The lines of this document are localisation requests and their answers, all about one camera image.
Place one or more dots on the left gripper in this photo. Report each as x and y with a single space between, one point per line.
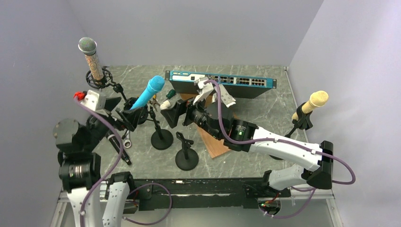
129 118

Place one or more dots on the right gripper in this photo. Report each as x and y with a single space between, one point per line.
172 114

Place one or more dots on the shock mount desk stand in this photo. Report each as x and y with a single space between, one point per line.
161 139

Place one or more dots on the black handheld microphone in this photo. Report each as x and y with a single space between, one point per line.
116 145

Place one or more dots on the tripod shock mount stand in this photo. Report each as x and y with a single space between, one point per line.
106 81

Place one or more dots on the blue foam microphone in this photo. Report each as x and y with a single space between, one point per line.
154 86

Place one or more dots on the clip desk mic stand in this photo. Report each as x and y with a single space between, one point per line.
186 158

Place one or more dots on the silver mesh glitter microphone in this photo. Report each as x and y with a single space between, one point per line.
88 46

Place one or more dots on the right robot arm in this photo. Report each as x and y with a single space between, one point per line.
312 162

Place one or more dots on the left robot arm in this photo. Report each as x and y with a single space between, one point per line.
97 199

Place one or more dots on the right clip mic stand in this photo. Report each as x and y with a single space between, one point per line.
301 118

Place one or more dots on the yellow foam microphone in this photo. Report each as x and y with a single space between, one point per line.
316 99

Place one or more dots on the silver combination wrench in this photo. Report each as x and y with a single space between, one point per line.
127 139

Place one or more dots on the wooden board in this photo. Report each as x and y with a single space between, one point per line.
214 147

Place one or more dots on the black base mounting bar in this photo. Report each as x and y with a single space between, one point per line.
203 193

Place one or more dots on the yellow handled pliers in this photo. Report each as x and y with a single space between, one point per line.
153 101

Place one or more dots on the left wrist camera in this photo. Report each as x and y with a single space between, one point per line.
93 100

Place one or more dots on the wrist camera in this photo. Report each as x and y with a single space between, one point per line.
93 100
205 88

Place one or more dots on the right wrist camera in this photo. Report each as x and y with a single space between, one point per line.
205 88

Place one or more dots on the white hinged bracket fixture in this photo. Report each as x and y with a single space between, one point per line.
226 98

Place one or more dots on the blue network switch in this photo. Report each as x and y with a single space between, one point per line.
237 86

